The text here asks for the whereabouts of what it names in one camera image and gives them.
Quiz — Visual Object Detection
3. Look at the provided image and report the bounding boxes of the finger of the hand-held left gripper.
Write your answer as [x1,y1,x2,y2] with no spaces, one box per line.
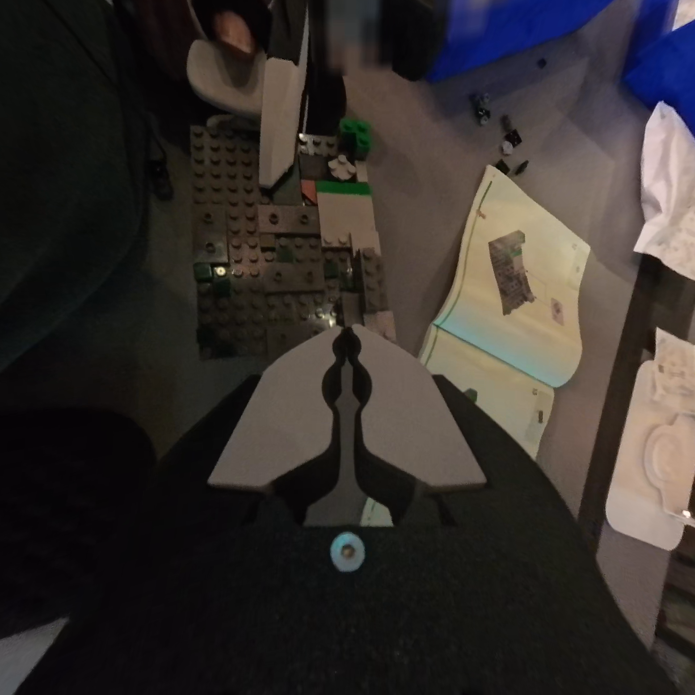
[259,11,312,189]
[307,71,349,138]

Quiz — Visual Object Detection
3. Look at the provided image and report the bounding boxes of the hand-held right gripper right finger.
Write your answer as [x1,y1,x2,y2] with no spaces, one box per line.
[352,323,488,495]

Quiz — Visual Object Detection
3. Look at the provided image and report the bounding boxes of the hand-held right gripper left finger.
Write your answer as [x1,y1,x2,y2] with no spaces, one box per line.
[208,327,349,495]

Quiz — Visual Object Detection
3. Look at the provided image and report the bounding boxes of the green building brick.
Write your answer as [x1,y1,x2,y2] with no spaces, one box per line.
[339,118,375,159]

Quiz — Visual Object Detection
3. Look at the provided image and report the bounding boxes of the dark grey brick model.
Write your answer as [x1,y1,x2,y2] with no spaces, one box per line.
[190,117,398,362]

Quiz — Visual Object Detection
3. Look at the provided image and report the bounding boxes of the person's left hand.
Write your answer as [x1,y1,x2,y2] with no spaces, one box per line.
[212,11,257,56]

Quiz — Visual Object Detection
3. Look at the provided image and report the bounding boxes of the open instruction booklet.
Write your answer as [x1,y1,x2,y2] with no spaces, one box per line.
[417,164,593,463]

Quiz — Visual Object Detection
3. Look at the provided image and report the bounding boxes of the scattered small brick pieces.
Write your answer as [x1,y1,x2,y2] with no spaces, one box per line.
[469,91,532,177]

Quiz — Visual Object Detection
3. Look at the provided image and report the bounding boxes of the dark tray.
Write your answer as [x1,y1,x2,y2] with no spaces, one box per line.
[577,252,695,695]

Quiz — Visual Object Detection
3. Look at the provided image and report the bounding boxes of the clear bag of white parts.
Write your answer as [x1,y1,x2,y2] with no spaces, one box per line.
[604,326,695,553]

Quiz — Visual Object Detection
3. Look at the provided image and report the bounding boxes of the crumpled white plastic bag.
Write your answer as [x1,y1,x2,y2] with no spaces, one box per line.
[633,100,695,273]

